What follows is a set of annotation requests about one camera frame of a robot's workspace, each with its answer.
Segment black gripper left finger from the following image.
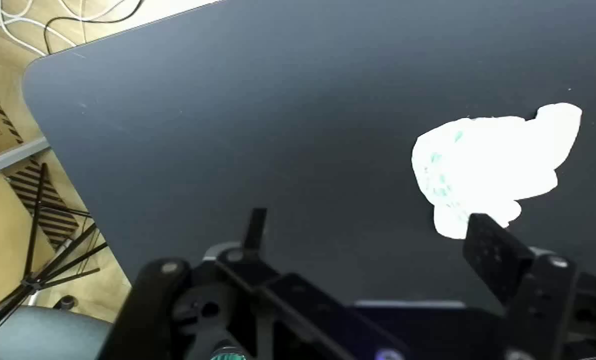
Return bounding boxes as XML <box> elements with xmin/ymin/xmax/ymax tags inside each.
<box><xmin>97</xmin><ymin>205</ymin><xmax>405</xmax><ymax>360</ymax></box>

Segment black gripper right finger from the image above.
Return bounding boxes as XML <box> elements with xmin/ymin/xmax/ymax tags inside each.
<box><xmin>462</xmin><ymin>212</ymin><xmax>596</xmax><ymax>360</ymax></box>

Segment white cloth green floral print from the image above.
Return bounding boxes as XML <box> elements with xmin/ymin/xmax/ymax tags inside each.
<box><xmin>410</xmin><ymin>99</ymin><xmax>586</xmax><ymax>241</ymax></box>

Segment cardboard with black stripes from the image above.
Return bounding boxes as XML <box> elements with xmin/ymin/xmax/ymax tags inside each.
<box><xmin>0</xmin><ymin>69</ymin><xmax>90</xmax><ymax>252</ymax></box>

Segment black tripod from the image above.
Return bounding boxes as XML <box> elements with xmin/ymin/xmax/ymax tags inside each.
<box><xmin>0</xmin><ymin>160</ymin><xmax>112</xmax><ymax>347</ymax></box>

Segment grey metal bar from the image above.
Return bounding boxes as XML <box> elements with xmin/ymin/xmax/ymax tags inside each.
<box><xmin>0</xmin><ymin>135</ymin><xmax>52</xmax><ymax>184</ymax></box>

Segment black cable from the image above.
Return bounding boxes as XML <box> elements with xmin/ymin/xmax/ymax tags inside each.
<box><xmin>42</xmin><ymin>0</ymin><xmax>146</xmax><ymax>51</ymax></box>

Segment white cables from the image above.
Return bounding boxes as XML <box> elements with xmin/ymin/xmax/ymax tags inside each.
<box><xmin>0</xmin><ymin>0</ymin><xmax>136</xmax><ymax>58</ymax></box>

